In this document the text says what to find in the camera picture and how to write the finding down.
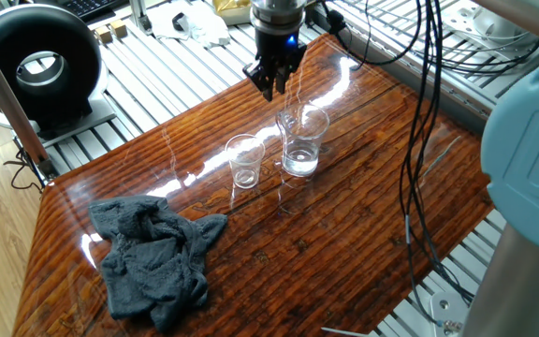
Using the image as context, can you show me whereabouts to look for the gold foil bag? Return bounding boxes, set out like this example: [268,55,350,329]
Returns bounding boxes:
[211,0,254,27]

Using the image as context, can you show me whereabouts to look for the cable with silver connector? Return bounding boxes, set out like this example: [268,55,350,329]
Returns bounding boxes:
[432,315,465,334]

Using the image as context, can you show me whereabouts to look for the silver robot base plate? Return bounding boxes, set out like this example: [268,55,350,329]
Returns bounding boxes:
[430,290,470,337]

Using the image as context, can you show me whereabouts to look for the black cable bundle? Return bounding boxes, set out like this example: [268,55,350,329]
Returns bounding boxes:
[398,0,539,324]

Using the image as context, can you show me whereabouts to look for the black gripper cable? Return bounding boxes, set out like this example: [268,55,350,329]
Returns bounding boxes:
[315,0,434,71]

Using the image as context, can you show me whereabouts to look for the tangled floor cables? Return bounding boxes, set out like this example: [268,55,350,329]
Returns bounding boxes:
[3,148,46,193]

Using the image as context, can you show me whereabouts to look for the black keyboard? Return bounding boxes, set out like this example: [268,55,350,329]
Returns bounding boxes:
[58,0,130,22]

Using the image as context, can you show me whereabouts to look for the small clear plastic cup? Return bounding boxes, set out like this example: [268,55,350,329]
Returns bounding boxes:
[225,133,267,190]

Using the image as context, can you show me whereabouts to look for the clear glass mug with handle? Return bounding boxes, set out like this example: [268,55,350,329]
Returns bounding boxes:
[276,102,330,178]

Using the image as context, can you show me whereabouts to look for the white crumpled cloth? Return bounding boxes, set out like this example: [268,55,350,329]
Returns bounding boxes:
[146,0,232,48]

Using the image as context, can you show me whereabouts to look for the dark grey towel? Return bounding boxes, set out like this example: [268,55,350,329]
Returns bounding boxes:
[87,195,229,334]

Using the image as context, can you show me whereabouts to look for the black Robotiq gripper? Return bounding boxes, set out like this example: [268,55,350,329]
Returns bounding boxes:
[242,27,308,103]

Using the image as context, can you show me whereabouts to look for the wood grain table board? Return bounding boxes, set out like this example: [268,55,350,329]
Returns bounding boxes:
[11,32,495,337]

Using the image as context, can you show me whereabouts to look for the grey pedestal with plate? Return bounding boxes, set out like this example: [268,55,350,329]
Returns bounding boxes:
[442,3,539,51]

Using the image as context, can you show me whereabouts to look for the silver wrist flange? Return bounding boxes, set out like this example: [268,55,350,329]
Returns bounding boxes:
[249,0,308,35]

